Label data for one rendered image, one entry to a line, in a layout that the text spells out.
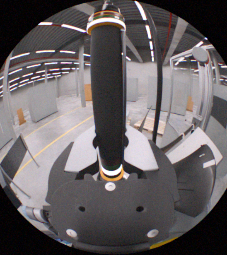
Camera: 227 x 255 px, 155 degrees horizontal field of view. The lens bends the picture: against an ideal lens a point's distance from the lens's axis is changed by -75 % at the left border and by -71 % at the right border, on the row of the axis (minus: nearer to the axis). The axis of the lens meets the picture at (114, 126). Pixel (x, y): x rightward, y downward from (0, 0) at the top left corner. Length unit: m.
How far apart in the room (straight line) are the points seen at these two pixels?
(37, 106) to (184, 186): 6.27
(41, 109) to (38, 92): 1.12
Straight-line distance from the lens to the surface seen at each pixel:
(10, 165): 1.96
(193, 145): 0.51
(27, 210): 0.48
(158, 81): 0.15
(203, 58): 0.79
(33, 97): 6.14
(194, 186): 0.18
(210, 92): 0.85
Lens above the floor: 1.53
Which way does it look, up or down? 28 degrees down
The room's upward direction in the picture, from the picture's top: 1 degrees counter-clockwise
